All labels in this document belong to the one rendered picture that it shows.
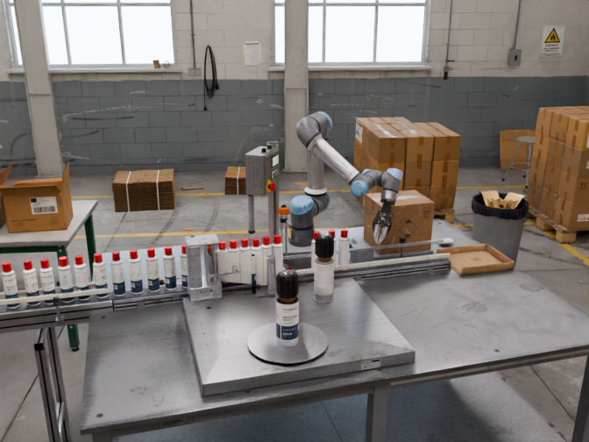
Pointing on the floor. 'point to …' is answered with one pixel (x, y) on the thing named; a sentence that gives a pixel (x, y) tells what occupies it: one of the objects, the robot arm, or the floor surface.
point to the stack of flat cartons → (144, 190)
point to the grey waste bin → (499, 233)
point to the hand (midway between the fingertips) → (378, 241)
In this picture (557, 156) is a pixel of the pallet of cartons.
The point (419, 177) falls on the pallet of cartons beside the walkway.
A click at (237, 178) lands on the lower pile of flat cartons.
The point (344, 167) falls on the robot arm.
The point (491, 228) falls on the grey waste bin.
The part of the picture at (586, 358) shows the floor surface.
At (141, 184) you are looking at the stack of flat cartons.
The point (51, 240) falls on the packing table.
